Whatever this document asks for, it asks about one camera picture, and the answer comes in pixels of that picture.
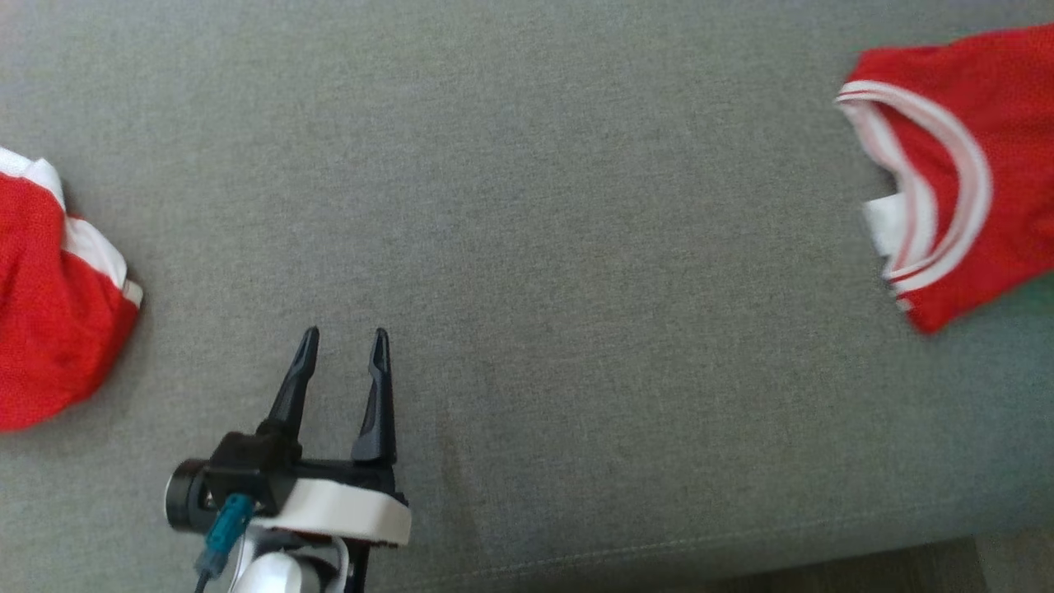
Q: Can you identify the red garment with white bands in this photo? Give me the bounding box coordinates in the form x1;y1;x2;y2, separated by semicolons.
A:
0;147;145;433

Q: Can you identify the blue plug left camera cable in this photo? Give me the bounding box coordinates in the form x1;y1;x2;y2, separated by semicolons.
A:
194;493;256;593

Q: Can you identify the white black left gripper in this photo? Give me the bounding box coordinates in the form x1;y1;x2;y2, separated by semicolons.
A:
247;326;413;546

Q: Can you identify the red shirt with striped trim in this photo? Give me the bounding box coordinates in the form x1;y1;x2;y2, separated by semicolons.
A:
833;23;1054;337

